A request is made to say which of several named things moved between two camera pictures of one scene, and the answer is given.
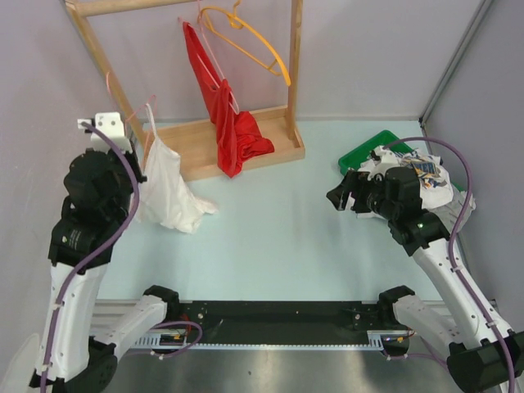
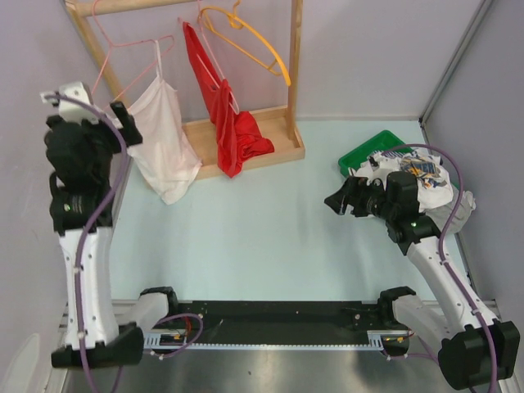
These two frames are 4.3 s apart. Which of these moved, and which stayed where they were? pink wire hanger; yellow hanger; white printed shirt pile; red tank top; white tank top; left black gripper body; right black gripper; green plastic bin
Moved: left black gripper body; pink wire hanger; white tank top
Stayed: yellow hanger; red tank top; white printed shirt pile; right black gripper; green plastic bin
